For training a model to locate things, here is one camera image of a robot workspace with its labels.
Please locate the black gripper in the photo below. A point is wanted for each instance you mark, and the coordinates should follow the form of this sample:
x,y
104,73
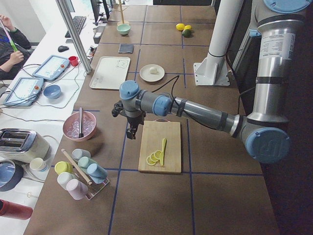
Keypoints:
x,y
134,120

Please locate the cream round plate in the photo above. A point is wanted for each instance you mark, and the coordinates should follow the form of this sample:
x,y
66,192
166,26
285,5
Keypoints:
x,y
146,76

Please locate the white bun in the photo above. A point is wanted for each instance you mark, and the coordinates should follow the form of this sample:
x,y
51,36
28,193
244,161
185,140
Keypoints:
x,y
153,70

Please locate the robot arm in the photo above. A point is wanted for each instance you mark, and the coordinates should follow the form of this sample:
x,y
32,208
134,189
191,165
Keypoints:
x,y
276,22

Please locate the cream bear tray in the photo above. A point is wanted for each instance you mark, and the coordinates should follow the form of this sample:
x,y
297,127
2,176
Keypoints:
x,y
110,73

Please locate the wooden cutting board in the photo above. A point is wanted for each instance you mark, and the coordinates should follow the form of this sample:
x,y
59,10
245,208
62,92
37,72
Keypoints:
x,y
151,141

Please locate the lemon slice near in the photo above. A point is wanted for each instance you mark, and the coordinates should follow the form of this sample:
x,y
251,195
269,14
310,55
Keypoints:
x,y
158,154

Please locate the lemon slice far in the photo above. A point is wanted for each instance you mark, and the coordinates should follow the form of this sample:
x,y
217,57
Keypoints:
x,y
149,161

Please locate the yellow-green plastic knife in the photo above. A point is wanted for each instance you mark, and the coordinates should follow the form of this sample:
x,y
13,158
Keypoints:
x,y
161,156

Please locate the light blue cup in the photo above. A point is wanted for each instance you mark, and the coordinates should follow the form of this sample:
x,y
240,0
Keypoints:
x,y
97,173

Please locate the green cup in rack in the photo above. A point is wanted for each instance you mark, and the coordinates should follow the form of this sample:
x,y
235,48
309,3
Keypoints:
x,y
84,162

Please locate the grey cup in rack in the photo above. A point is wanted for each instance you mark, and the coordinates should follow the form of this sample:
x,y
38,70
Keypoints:
x,y
77,154

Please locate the pink bowl with ice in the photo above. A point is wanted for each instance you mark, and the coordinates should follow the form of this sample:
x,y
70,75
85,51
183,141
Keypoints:
x,y
71,126

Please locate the pink cup in rack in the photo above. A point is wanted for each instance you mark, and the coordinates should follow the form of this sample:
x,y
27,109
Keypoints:
x,y
77,189

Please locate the yellow cup in rack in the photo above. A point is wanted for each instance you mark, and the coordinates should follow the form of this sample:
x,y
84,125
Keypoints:
x,y
62,166

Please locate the white cup in rack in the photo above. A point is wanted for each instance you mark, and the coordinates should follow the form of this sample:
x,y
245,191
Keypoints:
x,y
64,178

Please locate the grey folded cloth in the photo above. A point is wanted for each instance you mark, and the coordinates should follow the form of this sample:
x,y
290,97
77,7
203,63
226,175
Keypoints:
x,y
126,49

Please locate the red cup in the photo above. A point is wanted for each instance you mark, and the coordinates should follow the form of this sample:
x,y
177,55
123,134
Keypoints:
x,y
73,60

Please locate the paper cup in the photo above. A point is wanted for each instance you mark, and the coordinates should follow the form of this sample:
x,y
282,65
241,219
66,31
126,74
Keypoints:
x,y
38,164

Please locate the teach pendant far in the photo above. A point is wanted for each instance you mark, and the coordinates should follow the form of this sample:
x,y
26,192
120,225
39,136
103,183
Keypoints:
x,y
52,68

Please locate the teach pendant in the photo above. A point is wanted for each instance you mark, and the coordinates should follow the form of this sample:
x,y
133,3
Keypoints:
x,y
25,92
52,68

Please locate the black box device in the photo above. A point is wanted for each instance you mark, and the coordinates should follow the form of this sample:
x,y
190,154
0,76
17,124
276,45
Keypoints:
x,y
98,34

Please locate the mint green bowl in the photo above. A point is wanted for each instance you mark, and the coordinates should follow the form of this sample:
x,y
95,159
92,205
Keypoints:
x,y
123,29

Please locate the black computer mouse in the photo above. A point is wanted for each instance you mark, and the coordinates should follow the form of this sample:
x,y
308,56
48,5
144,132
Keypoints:
x,y
62,48

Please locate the cream toaster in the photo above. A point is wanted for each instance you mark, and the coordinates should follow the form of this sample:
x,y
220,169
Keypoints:
x,y
22,145

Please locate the teach pendant near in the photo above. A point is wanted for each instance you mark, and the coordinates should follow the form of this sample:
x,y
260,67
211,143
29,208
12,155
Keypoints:
x,y
25,92

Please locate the green avocado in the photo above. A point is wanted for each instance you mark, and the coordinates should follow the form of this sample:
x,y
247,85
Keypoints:
x,y
186,33

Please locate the yellow lemon left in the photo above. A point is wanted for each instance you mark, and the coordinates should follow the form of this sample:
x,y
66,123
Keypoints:
x,y
180,26

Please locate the yellow lemon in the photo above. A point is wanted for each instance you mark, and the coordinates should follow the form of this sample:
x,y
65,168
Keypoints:
x,y
187,27
180,26

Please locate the yellow lemon right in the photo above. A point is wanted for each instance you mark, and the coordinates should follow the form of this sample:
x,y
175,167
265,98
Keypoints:
x,y
187,27

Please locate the wooden cup stand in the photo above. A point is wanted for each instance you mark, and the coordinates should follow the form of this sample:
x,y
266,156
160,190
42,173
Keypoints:
x,y
122,15

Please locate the black keyboard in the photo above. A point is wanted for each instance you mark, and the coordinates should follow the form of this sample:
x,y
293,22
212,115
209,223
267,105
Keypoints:
x,y
79,22

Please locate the white wire cup rack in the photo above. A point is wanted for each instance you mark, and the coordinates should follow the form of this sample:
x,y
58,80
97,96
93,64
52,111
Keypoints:
x,y
95,188

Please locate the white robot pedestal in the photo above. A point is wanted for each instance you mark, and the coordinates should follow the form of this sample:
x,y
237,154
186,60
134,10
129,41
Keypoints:
x,y
212,71

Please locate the aluminium frame post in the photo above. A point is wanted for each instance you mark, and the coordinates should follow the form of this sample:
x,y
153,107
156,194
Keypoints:
x,y
64,10

